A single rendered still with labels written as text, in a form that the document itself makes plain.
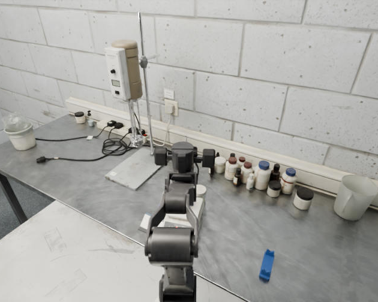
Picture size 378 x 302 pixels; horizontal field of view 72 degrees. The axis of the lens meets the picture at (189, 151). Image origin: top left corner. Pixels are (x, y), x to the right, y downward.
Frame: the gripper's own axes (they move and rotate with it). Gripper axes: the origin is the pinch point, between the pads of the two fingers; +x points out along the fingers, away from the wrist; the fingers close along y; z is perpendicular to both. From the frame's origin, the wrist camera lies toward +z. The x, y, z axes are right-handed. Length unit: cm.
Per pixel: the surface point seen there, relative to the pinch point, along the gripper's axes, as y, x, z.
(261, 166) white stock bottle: 33.4, 22.2, 22.5
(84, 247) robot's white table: -36, -13, 37
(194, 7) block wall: 1, 57, -36
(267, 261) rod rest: 29.4, -17.0, 33.9
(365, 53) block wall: 62, 25, -26
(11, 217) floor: -152, 80, 129
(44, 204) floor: -132, 96, 129
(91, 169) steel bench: -49, 33, 37
